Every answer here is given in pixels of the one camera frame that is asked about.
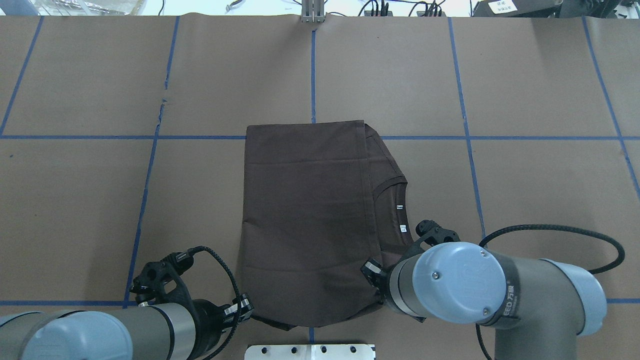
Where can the black orange electronics board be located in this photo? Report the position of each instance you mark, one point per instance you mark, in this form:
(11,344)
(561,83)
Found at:
(402,8)

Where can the black box with label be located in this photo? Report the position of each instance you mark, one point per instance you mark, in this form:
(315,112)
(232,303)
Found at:
(516,8)

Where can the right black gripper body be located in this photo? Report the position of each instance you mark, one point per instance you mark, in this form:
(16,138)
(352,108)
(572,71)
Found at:
(381,281)

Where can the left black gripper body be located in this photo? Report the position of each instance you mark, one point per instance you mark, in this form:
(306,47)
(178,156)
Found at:
(206,318)

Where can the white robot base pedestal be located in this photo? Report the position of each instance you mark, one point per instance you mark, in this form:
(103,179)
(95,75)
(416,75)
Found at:
(348,351)

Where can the clear plastic bag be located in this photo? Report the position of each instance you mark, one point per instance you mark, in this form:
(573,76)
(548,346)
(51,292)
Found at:
(89,7)

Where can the aluminium frame post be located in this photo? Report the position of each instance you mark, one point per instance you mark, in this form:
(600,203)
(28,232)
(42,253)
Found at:
(312,11)

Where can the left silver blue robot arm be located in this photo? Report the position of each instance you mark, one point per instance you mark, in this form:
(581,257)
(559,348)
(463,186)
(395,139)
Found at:
(165,330)

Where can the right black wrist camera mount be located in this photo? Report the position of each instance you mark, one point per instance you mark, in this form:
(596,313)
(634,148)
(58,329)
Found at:
(430,234)

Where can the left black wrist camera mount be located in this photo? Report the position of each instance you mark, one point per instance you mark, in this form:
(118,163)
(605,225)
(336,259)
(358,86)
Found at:
(160,281)

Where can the dark brown t-shirt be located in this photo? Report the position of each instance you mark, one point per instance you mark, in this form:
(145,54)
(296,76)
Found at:
(319,200)

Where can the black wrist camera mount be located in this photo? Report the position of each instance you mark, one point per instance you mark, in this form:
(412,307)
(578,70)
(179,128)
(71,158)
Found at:
(430,234)
(160,281)

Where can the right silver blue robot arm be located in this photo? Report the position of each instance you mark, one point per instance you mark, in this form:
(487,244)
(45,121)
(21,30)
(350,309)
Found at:
(538,308)

